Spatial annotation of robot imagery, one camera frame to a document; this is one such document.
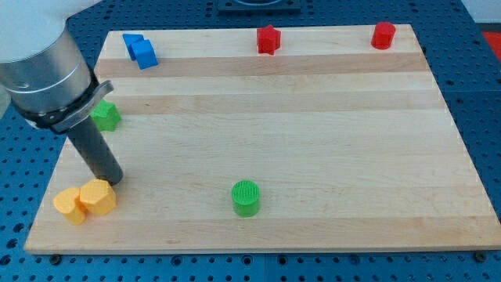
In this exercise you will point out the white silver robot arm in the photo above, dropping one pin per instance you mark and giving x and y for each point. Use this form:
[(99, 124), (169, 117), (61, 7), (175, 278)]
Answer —
[(42, 69)]

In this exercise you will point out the red star block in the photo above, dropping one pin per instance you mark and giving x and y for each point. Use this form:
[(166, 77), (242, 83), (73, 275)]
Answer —
[(268, 40)]

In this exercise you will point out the green star block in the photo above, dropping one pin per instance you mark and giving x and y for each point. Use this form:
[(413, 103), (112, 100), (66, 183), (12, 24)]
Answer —
[(106, 116)]

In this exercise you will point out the green cylinder block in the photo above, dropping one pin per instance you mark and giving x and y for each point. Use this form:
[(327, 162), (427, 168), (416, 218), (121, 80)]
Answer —
[(246, 198)]

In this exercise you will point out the wooden board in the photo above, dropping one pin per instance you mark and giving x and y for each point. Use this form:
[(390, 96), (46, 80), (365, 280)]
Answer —
[(353, 148)]

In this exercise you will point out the blue cube block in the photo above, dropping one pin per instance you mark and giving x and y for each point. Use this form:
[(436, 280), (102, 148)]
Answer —
[(144, 54)]

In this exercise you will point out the blue triangle block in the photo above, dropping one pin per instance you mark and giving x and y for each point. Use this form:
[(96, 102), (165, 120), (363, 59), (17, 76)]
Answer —
[(129, 40)]

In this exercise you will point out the yellow hexagon block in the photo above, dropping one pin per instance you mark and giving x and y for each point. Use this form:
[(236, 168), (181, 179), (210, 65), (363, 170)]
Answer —
[(98, 197)]

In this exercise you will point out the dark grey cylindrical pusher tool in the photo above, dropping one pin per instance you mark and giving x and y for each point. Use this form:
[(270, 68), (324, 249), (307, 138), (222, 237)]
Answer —
[(95, 152)]

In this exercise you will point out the red cylinder block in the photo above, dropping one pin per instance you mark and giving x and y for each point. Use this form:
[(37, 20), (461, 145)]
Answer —
[(383, 35)]

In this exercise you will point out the yellow heart block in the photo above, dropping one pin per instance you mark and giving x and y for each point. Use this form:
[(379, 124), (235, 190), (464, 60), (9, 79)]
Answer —
[(68, 204)]

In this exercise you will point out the red object at right edge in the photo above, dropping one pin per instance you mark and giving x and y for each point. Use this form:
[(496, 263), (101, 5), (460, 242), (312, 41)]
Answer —
[(493, 39)]

